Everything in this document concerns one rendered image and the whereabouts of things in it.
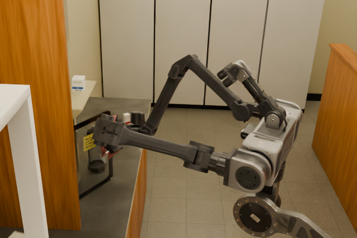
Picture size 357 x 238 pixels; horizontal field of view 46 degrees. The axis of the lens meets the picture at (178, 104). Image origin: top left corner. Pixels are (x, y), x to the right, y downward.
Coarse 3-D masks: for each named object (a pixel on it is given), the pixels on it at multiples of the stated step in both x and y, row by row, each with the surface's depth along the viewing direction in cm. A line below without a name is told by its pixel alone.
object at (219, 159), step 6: (234, 150) 149; (210, 156) 151; (216, 156) 151; (222, 156) 149; (228, 156) 145; (210, 162) 150; (216, 162) 149; (222, 162) 148; (228, 162) 145; (210, 168) 151; (216, 168) 149; (222, 168) 148; (228, 168) 146; (222, 174) 149
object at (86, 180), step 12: (96, 120) 196; (84, 132) 192; (84, 156) 196; (96, 156) 203; (84, 168) 199; (96, 168) 206; (108, 168) 214; (84, 180) 201; (96, 180) 208; (108, 180) 216; (84, 192) 204
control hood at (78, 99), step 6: (90, 84) 198; (84, 90) 191; (90, 90) 192; (72, 96) 185; (78, 96) 185; (84, 96) 186; (72, 102) 180; (78, 102) 180; (84, 102) 180; (72, 108) 174; (78, 108) 175; (72, 114) 175; (78, 114) 175
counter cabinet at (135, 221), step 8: (144, 152) 319; (144, 160) 322; (144, 168) 325; (144, 176) 329; (144, 184) 332; (136, 192) 264; (144, 192) 336; (136, 200) 266; (144, 200) 339; (136, 208) 268; (136, 216) 270; (136, 224) 273; (128, 232) 227; (136, 232) 275
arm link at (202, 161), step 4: (196, 152) 155; (200, 152) 154; (204, 152) 153; (196, 156) 155; (200, 156) 154; (204, 156) 152; (208, 156) 152; (196, 160) 154; (200, 160) 154; (204, 160) 152; (208, 160) 152; (196, 164) 154; (200, 164) 152; (204, 164) 152; (208, 168) 152
